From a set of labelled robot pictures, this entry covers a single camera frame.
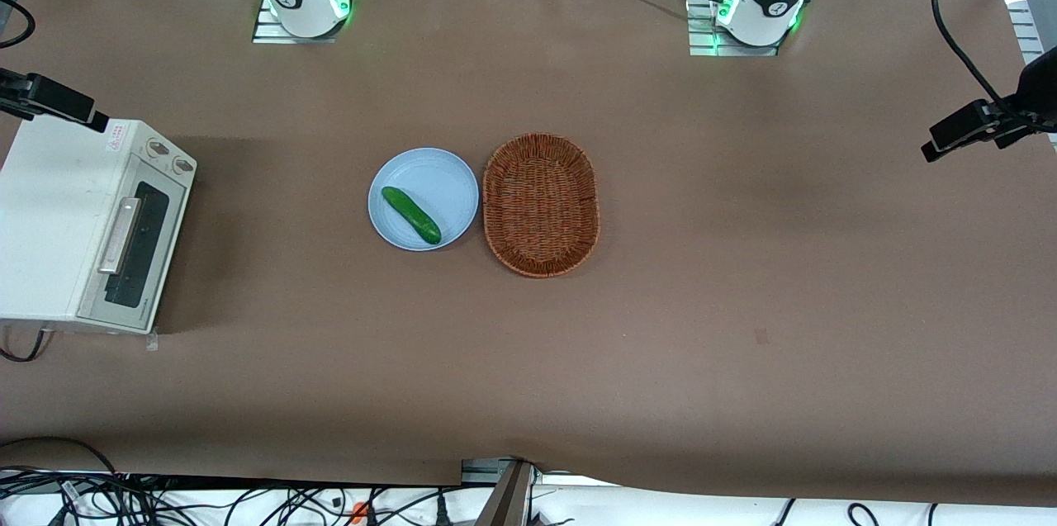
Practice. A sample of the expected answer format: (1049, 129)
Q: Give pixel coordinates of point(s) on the small aluminium bracket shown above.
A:
(479, 471)

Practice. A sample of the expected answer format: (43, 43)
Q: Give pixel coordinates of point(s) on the brown oval wicker basket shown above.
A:
(541, 204)

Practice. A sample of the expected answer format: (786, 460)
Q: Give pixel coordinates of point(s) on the slotted aluminium plate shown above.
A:
(1026, 30)

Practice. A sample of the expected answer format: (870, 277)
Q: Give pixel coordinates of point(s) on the light blue round plate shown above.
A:
(438, 179)

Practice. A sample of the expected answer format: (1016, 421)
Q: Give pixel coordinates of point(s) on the green cucumber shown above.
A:
(410, 215)

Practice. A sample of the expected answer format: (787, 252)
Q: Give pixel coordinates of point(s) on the aluminium arm base plate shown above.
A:
(702, 39)
(264, 32)

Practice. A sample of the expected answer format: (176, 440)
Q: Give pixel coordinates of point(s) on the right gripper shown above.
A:
(11, 88)

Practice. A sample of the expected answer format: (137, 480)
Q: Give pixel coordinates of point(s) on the white toaster oven body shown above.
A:
(49, 220)

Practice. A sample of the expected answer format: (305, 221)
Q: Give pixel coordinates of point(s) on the round white oven knob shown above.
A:
(183, 165)
(157, 149)

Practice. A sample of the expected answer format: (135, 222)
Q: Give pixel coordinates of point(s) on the dark camera post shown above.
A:
(504, 501)

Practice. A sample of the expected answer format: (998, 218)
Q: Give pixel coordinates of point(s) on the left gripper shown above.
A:
(1035, 90)

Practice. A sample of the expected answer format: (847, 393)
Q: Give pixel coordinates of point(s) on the brown paper table cover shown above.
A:
(743, 286)

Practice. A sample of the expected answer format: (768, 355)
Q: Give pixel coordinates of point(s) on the clear tape piece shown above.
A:
(152, 340)

